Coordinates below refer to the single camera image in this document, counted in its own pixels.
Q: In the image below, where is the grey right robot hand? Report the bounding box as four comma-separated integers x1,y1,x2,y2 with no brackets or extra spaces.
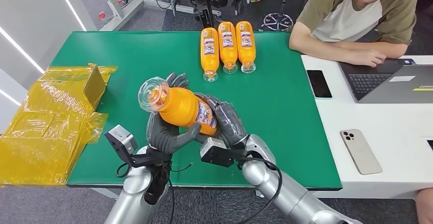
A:
194,93,250,147

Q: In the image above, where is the person at laptop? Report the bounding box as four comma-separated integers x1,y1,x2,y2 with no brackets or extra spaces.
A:
288,0,433,69

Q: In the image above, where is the white metal stand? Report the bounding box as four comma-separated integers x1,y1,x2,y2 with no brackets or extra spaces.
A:
94,0,145,32

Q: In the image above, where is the green table mat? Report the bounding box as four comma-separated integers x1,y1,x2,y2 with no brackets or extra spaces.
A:
51,31,343,191

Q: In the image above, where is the beige smartphone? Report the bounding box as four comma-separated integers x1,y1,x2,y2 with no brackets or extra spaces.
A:
340,129,383,176

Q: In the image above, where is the grey laptop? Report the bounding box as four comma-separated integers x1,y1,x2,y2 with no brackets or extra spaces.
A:
338,58,433,105

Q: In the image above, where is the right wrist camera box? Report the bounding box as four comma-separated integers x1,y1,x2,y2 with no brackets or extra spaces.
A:
199,137,238,168

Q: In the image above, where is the yellow plastic wrapped box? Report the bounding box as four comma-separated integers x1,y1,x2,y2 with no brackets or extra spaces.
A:
0,63,118,187

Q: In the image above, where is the orange juice bottle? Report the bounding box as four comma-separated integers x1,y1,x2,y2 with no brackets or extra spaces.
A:
138,77,219,137
218,21,239,75
235,21,257,74
200,27,221,83

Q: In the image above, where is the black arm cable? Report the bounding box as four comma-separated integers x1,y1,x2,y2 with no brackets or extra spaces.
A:
236,156,284,224

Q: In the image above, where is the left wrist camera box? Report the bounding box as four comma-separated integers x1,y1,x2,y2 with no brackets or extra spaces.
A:
104,125,139,156

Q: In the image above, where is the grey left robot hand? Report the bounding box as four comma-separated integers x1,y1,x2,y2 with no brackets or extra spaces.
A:
147,72,203,156

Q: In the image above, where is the white wall light strip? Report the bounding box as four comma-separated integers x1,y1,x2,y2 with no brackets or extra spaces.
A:
52,0,88,32
0,26,45,74

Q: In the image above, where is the black smartphone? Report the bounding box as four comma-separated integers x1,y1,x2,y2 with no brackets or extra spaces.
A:
306,69,333,99

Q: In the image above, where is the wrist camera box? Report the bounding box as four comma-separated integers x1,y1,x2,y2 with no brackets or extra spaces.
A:
199,137,238,168
104,125,139,156

